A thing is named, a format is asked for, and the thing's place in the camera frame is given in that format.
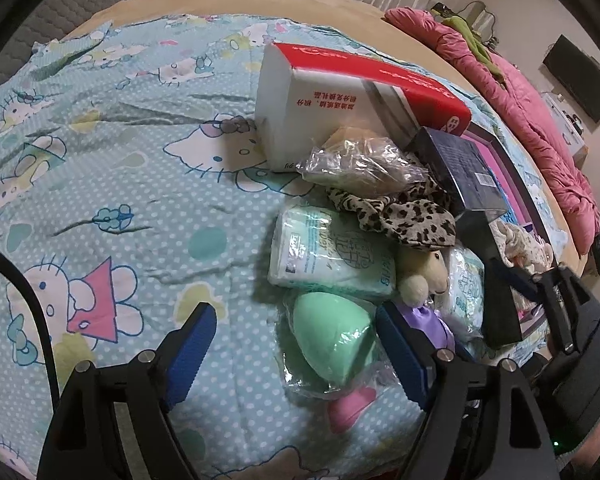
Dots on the red and white tissue box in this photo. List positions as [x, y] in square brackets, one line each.
[305, 110]

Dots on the plush bear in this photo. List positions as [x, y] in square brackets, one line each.
[522, 247]
[420, 275]

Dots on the clear bag with beige sponge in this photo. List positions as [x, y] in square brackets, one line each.
[360, 160]

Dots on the green egg sponge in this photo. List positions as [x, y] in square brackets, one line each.
[330, 340]

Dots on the green cloth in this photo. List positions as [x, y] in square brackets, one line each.
[472, 40]

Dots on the white cabinet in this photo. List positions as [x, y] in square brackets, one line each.
[565, 120]

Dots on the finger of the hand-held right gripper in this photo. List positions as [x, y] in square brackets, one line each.
[517, 280]

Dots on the dark shallow box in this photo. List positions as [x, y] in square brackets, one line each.
[500, 305]

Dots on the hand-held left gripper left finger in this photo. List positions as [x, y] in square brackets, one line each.
[195, 355]

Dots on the green tissue packet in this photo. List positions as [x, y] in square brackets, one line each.
[467, 285]
[330, 255]

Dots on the pink book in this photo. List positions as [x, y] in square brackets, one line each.
[510, 185]

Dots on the pink soft sponge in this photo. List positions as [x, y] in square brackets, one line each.
[352, 407]

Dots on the black box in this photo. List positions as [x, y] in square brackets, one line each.
[455, 170]

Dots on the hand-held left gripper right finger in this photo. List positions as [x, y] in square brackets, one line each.
[405, 355]

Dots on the pink quilt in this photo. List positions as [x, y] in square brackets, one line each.
[530, 110]

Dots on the wall mirror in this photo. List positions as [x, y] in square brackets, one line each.
[480, 15]

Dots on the cartoon cat printed blanket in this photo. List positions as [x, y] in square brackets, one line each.
[130, 160]

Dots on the leopard print cloth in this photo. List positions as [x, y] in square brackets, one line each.
[405, 215]

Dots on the black television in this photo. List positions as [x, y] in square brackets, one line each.
[580, 77]

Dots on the grey quilted headboard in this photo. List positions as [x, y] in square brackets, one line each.
[55, 0]

